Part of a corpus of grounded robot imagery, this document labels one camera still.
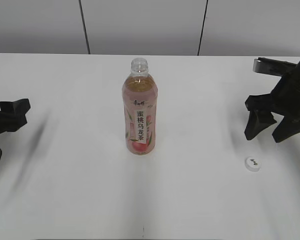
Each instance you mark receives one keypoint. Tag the pink peach tea bottle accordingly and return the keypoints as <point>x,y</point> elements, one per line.
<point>140,94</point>

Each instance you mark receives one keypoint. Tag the white bottle cap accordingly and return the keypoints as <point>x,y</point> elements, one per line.
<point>252,164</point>

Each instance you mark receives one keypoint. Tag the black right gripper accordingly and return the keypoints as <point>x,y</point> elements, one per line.
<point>260,109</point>

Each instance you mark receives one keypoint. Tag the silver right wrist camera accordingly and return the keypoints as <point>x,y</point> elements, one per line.
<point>272,67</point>

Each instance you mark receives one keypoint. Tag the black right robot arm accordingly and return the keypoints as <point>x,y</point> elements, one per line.
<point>284,100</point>

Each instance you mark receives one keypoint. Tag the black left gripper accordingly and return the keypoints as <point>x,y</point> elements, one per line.
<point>13,114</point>

